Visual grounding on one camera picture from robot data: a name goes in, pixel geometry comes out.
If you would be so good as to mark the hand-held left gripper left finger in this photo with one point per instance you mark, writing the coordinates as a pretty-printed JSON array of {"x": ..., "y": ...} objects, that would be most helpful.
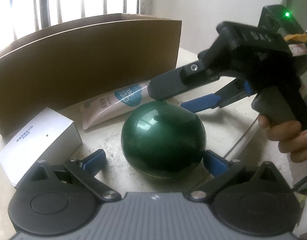
[{"x": 95, "y": 158}]

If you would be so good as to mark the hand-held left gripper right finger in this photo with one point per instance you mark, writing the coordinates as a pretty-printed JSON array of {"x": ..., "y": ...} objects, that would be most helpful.
[{"x": 214, "y": 163}]

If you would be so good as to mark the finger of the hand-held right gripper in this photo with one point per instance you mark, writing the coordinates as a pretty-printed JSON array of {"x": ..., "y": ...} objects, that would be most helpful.
[
  {"x": 168, "y": 85},
  {"x": 201, "y": 103}
]

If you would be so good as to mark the white pouch with blue print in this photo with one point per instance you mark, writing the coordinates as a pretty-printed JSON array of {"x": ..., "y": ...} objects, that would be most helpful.
[{"x": 106, "y": 107}]

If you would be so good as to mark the green glossy ball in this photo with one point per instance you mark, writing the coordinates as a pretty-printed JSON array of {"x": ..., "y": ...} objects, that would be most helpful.
[{"x": 163, "y": 140}]

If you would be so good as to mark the white rectangular carton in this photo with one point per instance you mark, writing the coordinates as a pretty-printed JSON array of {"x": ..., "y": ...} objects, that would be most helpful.
[{"x": 38, "y": 140}]

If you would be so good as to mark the brown cardboard box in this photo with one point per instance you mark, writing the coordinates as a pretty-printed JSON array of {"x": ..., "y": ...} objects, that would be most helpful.
[{"x": 81, "y": 62}]

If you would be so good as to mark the person's right hand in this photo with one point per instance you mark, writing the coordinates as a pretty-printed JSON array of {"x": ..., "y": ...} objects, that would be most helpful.
[{"x": 288, "y": 137}]

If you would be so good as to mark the window security bars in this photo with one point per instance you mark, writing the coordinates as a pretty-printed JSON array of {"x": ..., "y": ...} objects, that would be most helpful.
[{"x": 42, "y": 0}]

